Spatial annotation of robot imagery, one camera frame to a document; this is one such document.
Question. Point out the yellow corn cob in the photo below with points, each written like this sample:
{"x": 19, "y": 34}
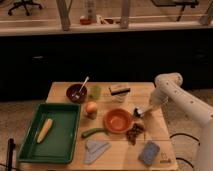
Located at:
{"x": 46, "y": 127}

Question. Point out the orange red bowl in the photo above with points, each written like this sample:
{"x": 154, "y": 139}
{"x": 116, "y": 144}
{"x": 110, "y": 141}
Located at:
{"x": 117, "y": 121}

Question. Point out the green plastic tray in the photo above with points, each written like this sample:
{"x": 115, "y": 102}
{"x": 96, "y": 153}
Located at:
{"x": 58, "y": 145}

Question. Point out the blue sponge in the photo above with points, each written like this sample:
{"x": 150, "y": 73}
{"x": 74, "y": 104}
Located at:
{"x": 149, "y": 153}

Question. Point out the brown crumbs pile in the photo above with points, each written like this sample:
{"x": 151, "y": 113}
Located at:
{"x": 134, "y": 132}

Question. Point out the black office chair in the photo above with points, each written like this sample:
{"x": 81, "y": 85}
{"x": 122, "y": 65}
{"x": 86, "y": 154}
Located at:
{"x": 24, "y": 3}

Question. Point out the black pole left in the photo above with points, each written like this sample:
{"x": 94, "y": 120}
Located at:
{"x": 9, "y": 158}

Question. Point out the dark brown bowl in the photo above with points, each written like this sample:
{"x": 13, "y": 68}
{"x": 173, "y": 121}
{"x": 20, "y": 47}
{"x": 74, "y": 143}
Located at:
{"x": 72, "y": 89}

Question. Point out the grey folded cloth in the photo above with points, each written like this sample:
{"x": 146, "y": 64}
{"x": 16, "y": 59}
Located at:
{"x": 94, "y": 149}

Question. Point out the orange egg on stand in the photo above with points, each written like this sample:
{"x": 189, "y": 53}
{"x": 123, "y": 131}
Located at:
{"x": 91, "y": 109}

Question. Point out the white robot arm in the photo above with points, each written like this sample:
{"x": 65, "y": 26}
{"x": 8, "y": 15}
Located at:
{"x": 169, "y": 86}

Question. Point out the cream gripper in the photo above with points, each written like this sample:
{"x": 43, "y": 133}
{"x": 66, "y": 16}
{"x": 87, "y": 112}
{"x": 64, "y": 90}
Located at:
{"x": 159, "y": 105}

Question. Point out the white handled black brush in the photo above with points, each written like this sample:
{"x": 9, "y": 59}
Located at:
{"x": 139, "y": 112}

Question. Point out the red white object on shelf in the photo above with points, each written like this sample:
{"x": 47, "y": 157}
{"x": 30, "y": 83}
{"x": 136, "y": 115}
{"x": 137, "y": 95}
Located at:
{"x": 89, "y": 10}

